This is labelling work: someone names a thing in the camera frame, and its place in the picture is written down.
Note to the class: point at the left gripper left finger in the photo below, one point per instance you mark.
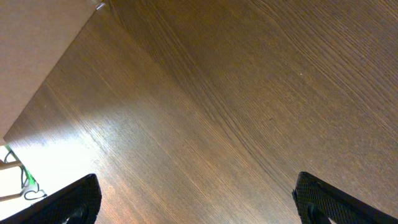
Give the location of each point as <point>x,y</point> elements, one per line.
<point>77,203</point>

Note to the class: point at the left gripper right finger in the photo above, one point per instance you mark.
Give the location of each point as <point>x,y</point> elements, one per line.
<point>320,202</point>

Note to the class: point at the black cables beyond table edge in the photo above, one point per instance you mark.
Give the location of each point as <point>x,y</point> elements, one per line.
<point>30,188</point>

